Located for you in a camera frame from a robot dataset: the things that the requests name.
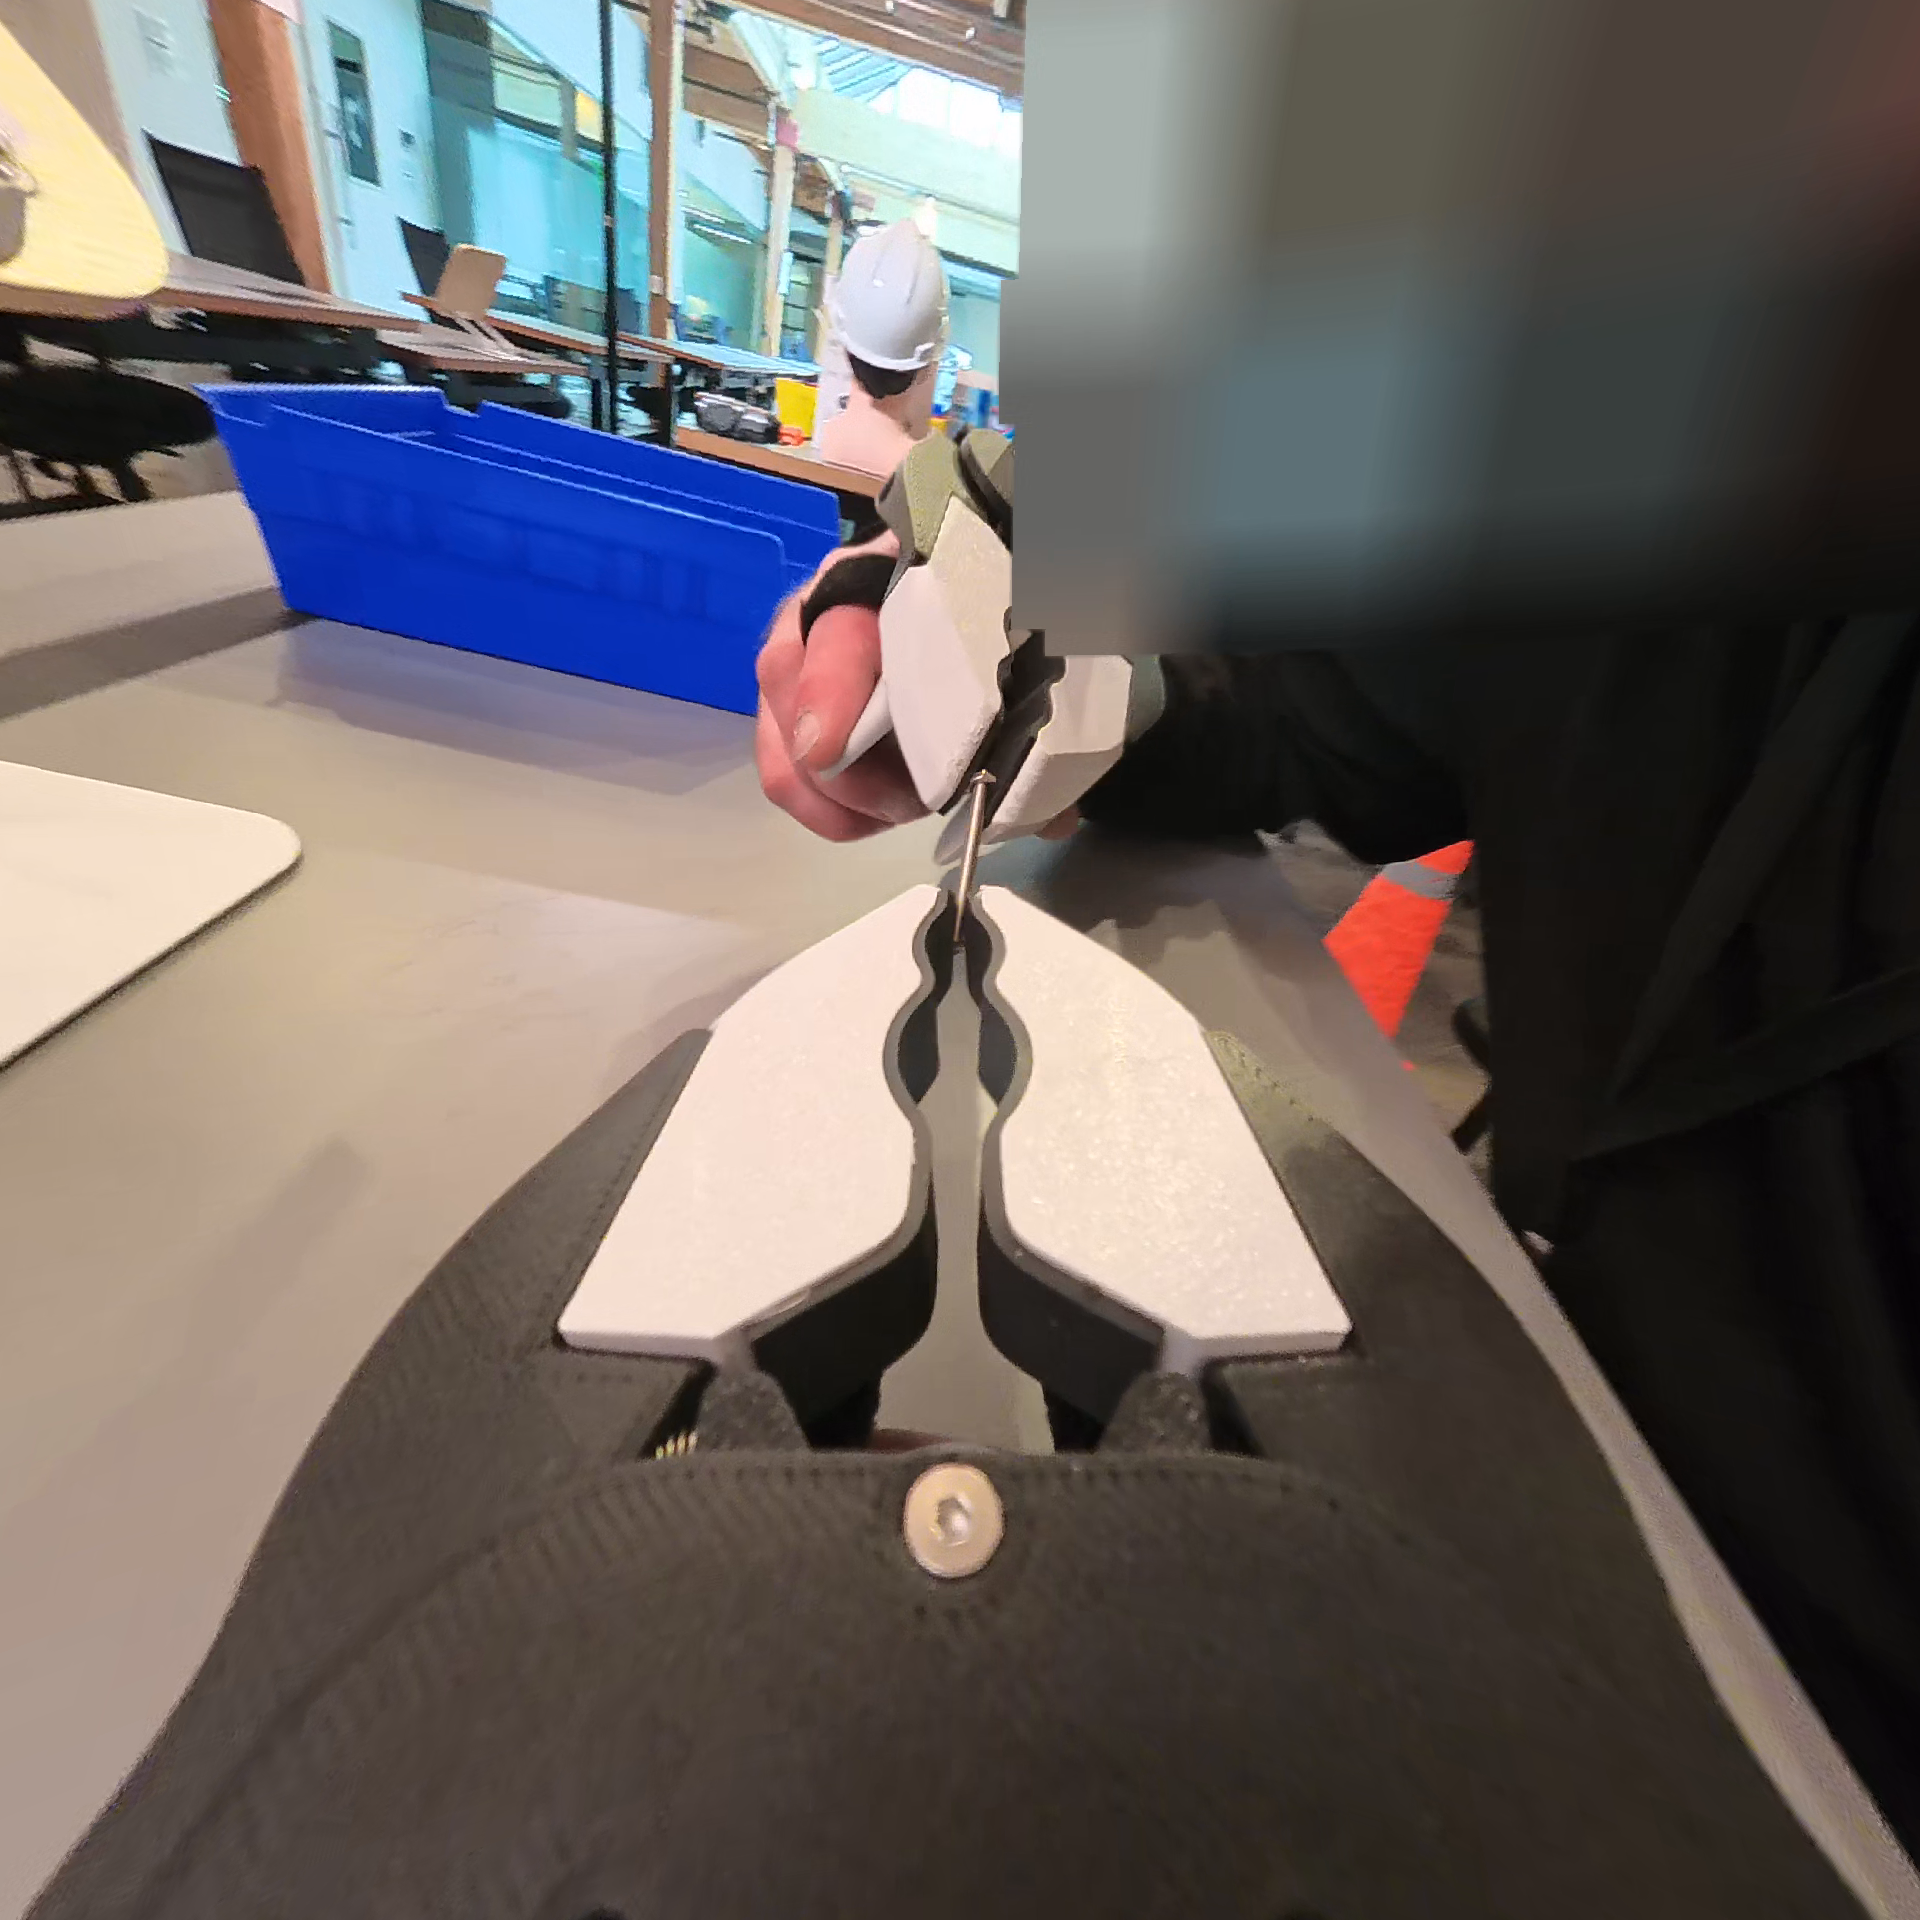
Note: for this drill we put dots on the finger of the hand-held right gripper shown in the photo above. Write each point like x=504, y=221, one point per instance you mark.
x=1089, y=712
x=946, y=674

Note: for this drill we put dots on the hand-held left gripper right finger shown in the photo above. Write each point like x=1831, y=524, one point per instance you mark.
x=1154, y=1183

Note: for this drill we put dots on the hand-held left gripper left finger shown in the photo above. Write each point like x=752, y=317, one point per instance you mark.
x=763, y=1169

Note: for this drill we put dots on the thin metal pin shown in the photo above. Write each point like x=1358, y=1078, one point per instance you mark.
x=968, y=856

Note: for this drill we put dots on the person's right forearm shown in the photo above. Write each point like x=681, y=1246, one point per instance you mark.
x=1292, y=735

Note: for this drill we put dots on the grey desk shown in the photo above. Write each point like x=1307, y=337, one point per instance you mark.
x=377, y=1020

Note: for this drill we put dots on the person's right hand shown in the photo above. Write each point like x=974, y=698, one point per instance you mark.
x=812, y=682

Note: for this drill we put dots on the white hard hat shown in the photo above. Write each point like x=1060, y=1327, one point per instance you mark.
x=888, y=289

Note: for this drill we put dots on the wooden side table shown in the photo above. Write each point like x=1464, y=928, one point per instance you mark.
x=763, y=456

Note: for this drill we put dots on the orange traffic cone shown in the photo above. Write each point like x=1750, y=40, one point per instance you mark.
x=1391, y=928

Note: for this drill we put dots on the blue plastic bin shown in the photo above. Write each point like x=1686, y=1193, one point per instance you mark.
x=525, y=553

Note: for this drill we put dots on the person's black jacket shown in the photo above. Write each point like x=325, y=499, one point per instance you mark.
x=1727, y=1124

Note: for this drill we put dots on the long dark table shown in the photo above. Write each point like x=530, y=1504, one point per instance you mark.
x=300, y=309

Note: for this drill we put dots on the white rounded board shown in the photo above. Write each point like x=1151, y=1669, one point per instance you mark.
x=105, y=885

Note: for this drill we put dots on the black office chair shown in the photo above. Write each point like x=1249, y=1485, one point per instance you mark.
x=229, y=211

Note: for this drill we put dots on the round light wooden table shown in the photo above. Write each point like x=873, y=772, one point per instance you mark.
x=76, y=192

